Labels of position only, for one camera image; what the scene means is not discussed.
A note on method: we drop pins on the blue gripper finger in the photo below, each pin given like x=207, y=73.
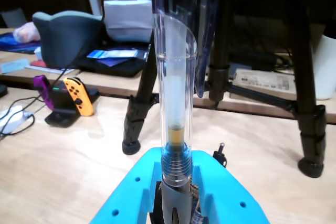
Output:
x=126, y=192
x=225, y=195

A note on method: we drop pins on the black retractable pen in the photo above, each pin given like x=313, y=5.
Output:
x=220, y=157

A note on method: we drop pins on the clear pen grey grip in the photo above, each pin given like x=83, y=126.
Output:
x=174, y=103

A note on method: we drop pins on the black controller charging dock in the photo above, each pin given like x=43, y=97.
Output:
x=60, y=119

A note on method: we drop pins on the orange game controller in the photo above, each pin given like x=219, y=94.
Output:
x=78, y=98

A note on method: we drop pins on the printed cardboard box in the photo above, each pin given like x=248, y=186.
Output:
x=262, y=82

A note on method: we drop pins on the black flat bag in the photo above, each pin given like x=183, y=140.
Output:
x=113, y=69

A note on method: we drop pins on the white power strip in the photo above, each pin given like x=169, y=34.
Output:
x=11, y=127

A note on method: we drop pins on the purple game controller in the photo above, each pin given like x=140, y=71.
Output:
x=42, y=87

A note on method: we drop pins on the blue white package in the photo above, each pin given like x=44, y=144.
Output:
x=105, y=54

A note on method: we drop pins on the red white book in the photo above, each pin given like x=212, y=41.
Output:
x=42, y=64

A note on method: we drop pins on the white container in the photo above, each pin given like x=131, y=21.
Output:
x=325, y=72

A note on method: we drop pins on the black equipment base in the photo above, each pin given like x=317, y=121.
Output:
x=2, y=91

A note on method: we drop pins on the light blue box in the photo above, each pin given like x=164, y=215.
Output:
x=13, y=66

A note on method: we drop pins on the pink plastic bag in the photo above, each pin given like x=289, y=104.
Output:
x=26, y=32

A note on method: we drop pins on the blue cloth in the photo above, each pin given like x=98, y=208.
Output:
x=10, y=41

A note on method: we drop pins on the grey laptop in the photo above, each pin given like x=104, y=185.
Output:
x=14, y=18

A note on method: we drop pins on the black camera tripod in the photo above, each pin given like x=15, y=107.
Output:
x=132, y=121

